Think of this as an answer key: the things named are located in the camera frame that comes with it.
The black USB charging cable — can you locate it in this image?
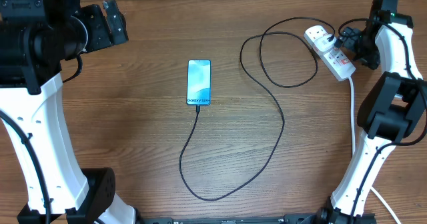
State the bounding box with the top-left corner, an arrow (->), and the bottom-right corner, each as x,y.
178,16 -> 336,202

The Galaxy S24+ smartphone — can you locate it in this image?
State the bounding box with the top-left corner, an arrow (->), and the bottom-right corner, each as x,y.
186,59 -> 211,105

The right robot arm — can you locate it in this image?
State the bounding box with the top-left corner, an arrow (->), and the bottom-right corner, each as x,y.
304,0 -> 426,223

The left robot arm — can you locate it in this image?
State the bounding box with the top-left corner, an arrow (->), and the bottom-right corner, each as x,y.
1,0 -> 142,224

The white charger plug adapter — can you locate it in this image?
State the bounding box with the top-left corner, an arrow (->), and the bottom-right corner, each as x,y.
314,34 -> 336,55

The white power strip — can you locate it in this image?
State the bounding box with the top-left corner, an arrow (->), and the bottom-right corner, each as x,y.
304,25 -> 356,81

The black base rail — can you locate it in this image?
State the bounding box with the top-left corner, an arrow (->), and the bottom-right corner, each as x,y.
133,212 -> 378,224

